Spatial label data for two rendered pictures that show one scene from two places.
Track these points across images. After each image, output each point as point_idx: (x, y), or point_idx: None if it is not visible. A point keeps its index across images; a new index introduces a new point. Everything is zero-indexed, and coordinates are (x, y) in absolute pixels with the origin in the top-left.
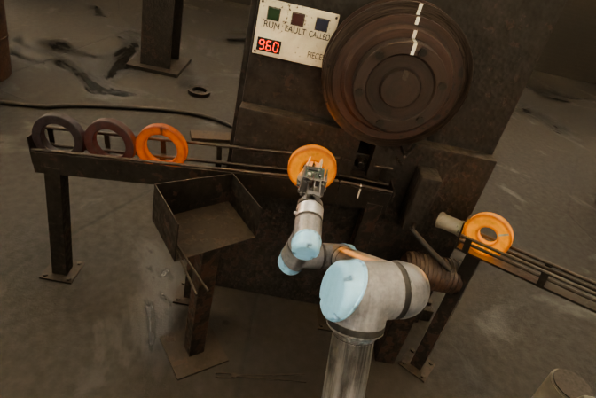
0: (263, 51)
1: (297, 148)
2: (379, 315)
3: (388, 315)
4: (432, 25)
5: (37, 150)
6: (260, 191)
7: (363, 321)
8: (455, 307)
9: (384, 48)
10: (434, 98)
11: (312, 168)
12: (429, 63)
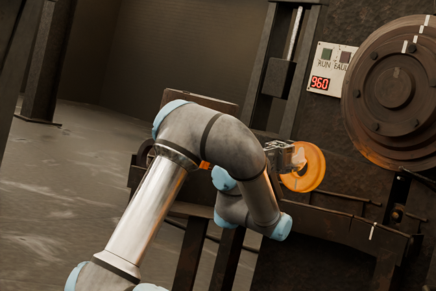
0: (315, 89)
1: (330, 188)
2: (181, 129)
3: (191, 136)
4: (435, 32)
5: (134, 166)
6: None
7: (167, 131)
8: None
9: (378, 48)
10: (427, 97)
11: (279, 142)
12: (420, 59)
